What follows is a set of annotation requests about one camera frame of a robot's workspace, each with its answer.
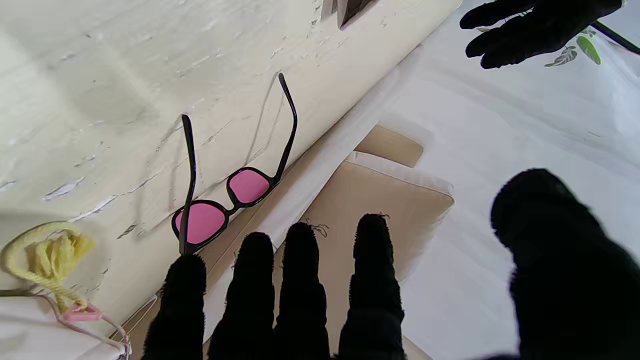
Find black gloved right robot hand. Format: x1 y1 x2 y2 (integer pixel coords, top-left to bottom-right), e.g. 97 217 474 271
142 169 640 360

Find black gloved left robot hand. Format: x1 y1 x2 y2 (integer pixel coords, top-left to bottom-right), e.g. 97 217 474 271
459 0 624 70

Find black glasses with pink lenses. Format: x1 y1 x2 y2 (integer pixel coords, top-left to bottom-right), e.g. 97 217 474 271
171 72 299 256

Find pale pink backpack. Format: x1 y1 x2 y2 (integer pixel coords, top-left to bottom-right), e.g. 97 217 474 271
0 290 132 360

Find small green plant leaves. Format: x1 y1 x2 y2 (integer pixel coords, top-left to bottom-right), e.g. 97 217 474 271
544 27 602 68

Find thin black stand pole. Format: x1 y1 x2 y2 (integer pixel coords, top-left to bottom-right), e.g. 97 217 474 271
591 20 640 56

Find white sheer curtain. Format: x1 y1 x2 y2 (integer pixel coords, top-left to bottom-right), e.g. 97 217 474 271
400 0 640 360

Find beige sofa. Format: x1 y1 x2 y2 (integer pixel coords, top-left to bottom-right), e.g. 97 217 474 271
120 125 456 360

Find yellow cord tassel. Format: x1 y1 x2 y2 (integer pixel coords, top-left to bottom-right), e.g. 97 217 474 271
0 221 97 312

